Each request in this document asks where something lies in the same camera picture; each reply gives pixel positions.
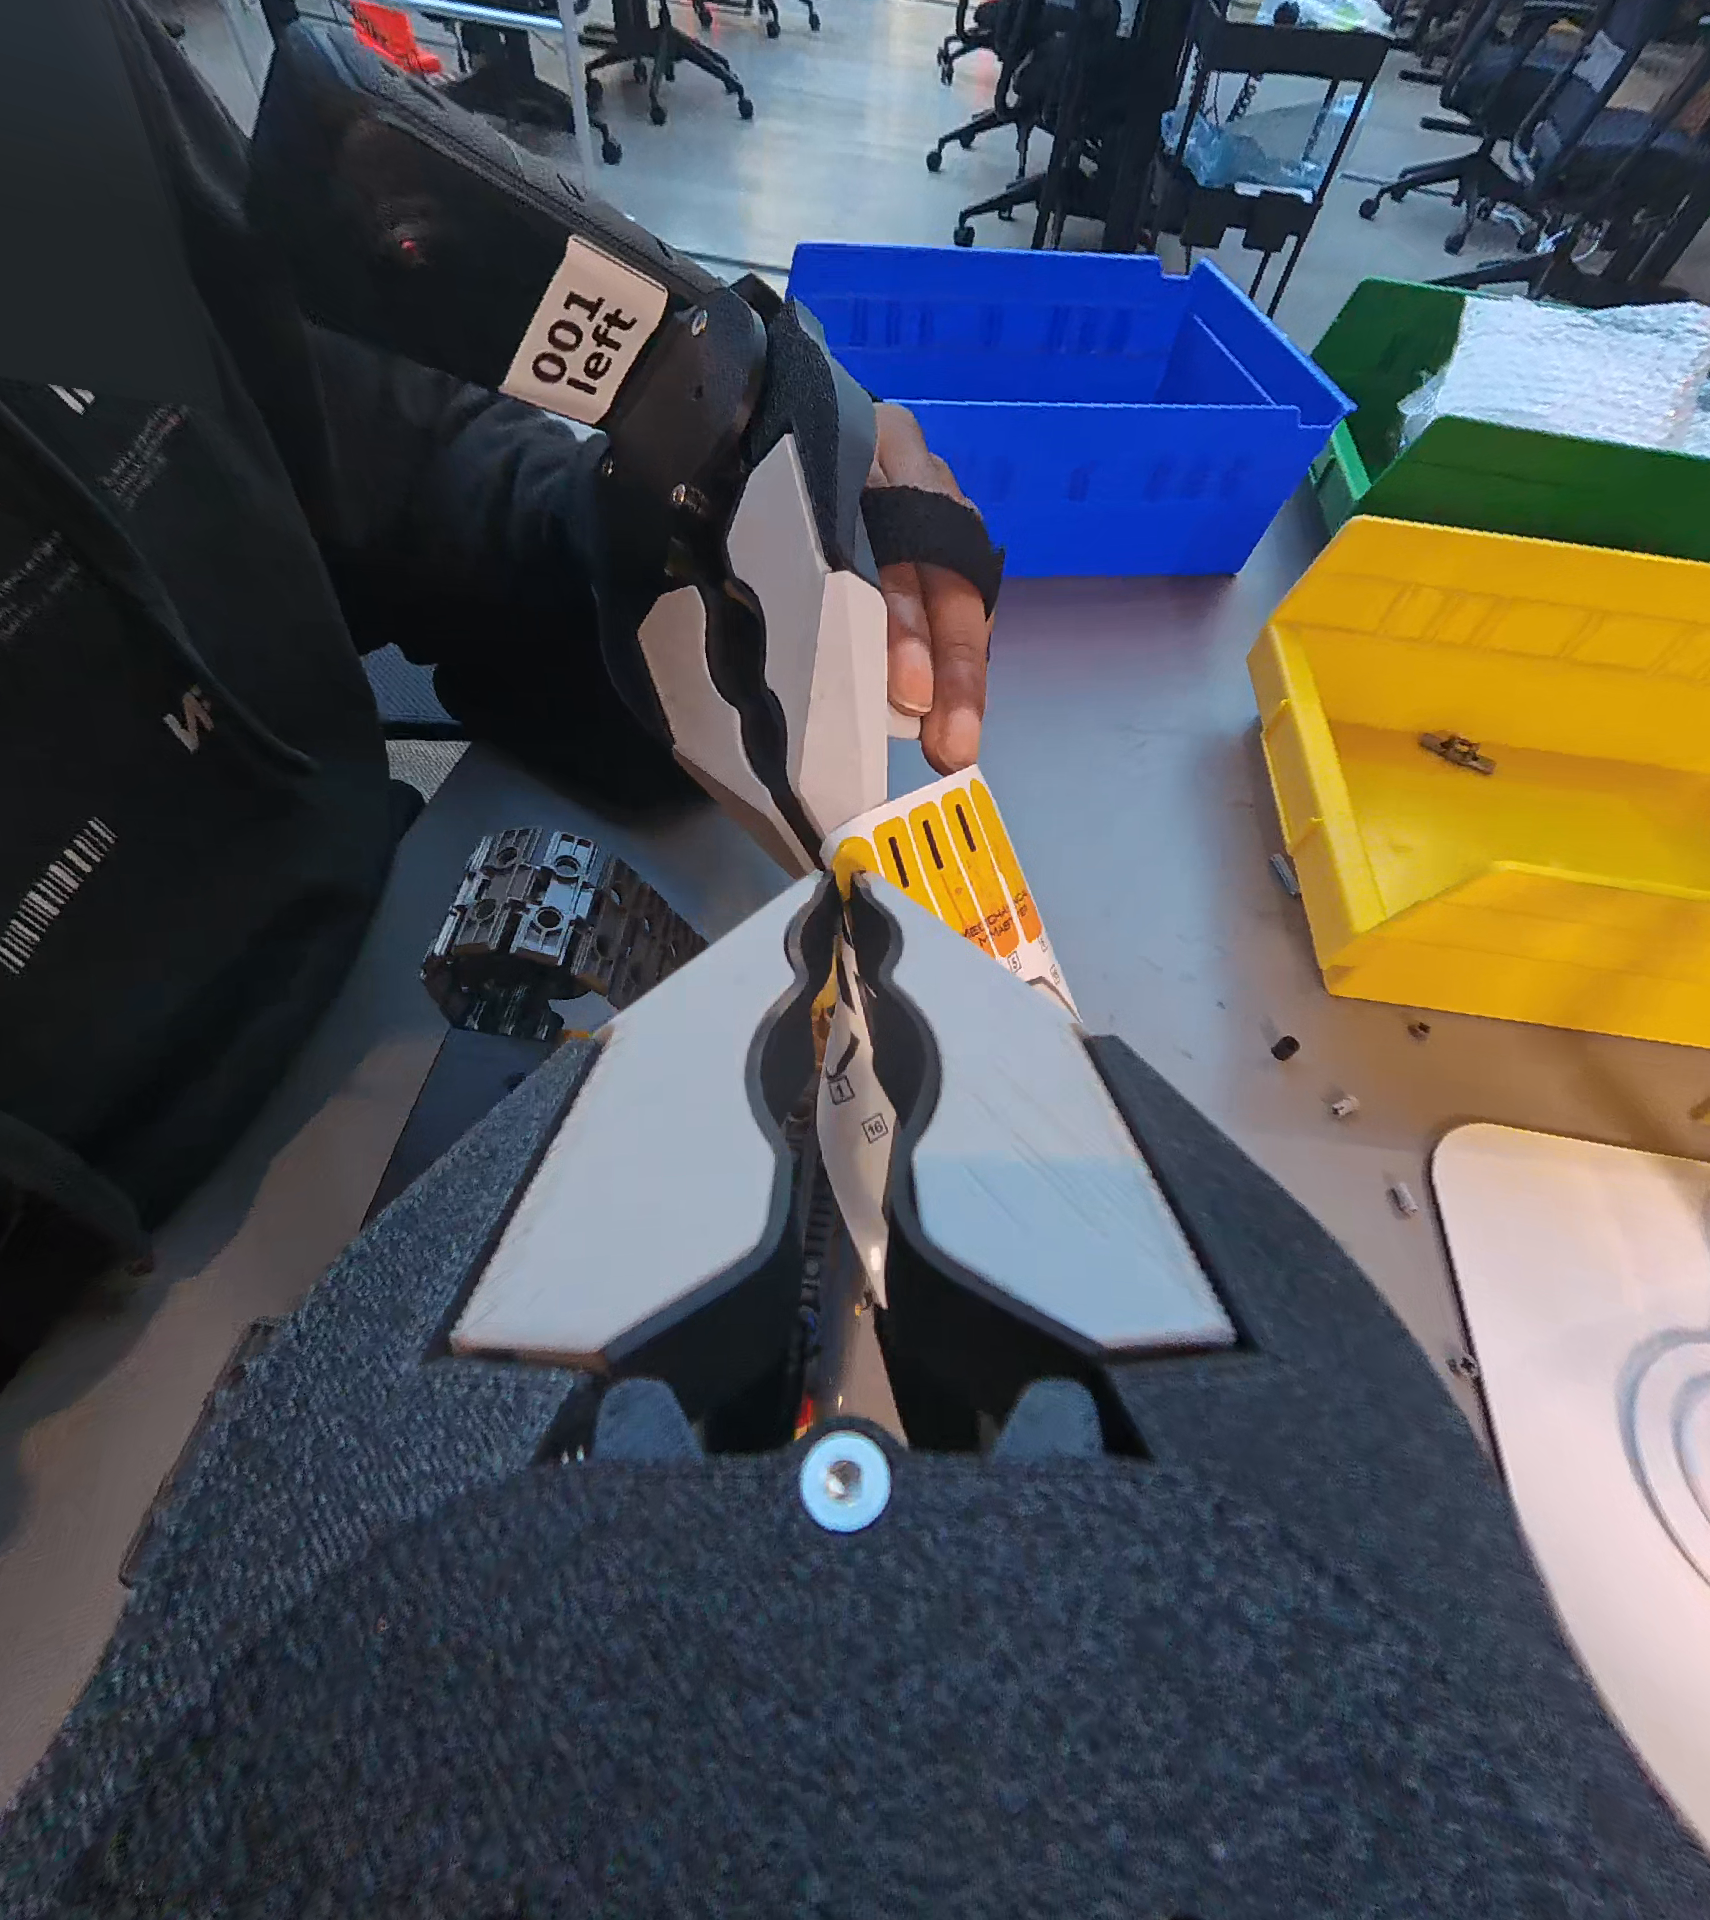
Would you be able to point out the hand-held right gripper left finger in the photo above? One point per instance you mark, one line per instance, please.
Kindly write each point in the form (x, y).
(631, 1185)

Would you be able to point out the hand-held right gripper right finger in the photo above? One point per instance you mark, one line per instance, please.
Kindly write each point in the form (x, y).
(1049, 1185)

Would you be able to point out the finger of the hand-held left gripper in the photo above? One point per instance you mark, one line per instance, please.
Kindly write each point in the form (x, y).
(690, 690)
(826, 675)

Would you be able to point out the sticker sheet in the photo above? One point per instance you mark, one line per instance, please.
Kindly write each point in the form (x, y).
(974, 887)

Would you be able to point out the yellow tracked brick vehicle model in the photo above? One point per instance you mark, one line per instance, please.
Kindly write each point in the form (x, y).
(556, 916)

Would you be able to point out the person's left forearm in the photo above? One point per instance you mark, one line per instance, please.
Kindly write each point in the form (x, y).
(494, 601)

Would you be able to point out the person's left hand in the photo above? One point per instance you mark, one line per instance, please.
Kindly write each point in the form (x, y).
(953, 675)

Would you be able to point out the orange traffic cone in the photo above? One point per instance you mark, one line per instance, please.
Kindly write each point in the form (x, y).
(398, 38)

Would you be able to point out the blue storage bin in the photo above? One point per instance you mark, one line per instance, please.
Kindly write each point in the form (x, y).
(1094, 480)

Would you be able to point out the yellow storage bin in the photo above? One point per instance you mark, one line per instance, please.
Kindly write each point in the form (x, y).
(1545, 899)

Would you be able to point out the book stand with white base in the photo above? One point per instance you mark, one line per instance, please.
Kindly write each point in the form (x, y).
(1574, 1424)

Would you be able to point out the small dark brick part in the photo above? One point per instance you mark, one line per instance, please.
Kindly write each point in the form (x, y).
(1456, 752)

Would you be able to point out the black utility cart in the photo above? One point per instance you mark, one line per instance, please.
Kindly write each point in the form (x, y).
(1253, 218)

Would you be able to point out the green storage bin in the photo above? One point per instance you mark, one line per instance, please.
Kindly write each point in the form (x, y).
(1574, 480)

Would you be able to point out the bubble wrap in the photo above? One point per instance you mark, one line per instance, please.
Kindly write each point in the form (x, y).
(1574, 361)

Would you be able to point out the group of black office chairs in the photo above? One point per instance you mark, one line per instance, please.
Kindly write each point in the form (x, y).
(1592, 120)

